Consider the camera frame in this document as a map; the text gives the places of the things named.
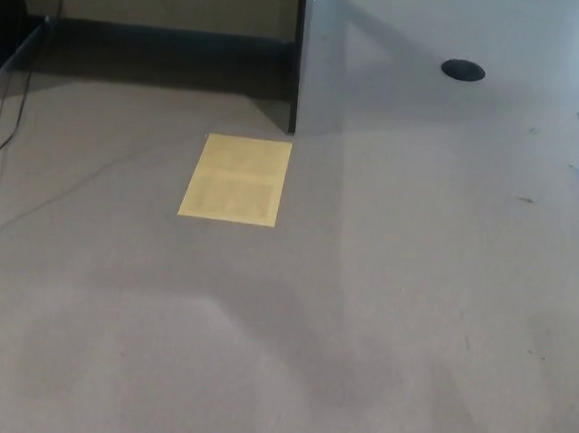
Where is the yellow paper sheet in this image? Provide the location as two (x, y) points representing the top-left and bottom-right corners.
(176, 130), (295, 229)

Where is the grey panel black edge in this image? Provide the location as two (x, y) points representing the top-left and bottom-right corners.
(285, 0), (359, 141)

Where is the black round grommet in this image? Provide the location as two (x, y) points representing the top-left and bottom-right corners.
(440, 57), (487, 83)

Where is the dark slanted board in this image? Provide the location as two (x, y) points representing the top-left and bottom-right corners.
(0, 11), (51, 110)

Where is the thin grey cable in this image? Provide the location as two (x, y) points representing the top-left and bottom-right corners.
(0, 117), (213, 279)

